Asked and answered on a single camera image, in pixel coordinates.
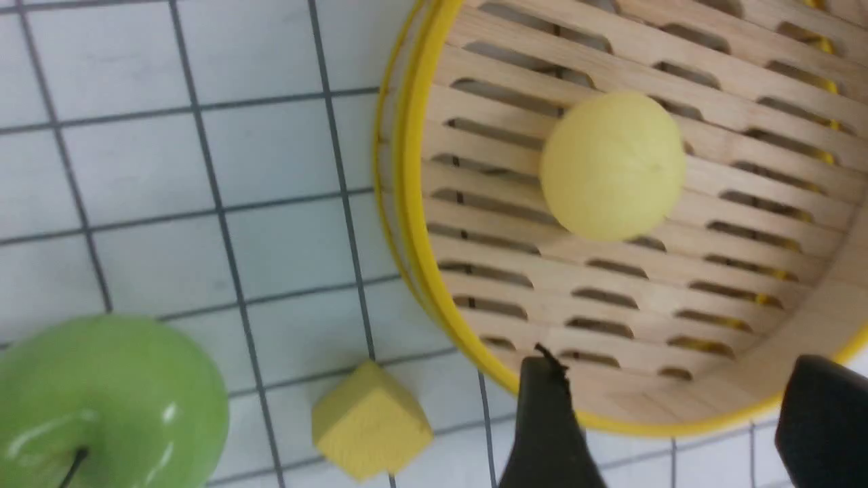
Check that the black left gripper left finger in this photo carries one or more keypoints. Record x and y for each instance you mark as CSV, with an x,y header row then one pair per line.
x,y
549,448

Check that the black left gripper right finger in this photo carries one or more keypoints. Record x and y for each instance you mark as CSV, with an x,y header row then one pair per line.
x,y
821,435

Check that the yellow bun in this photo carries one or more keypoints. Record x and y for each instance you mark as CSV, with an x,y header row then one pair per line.
x,y
613,167

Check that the yellow bamboo steamer tray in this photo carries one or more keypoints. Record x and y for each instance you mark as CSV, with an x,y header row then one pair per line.
x,y
697,322

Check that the yellow cube block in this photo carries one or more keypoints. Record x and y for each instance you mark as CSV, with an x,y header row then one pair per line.
x,y
370,424

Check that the white grid tablecloth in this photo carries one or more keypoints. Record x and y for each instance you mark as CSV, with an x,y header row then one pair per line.
x,y
209,163

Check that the green apple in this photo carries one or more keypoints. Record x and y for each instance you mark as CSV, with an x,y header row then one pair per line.
x,y
111,401

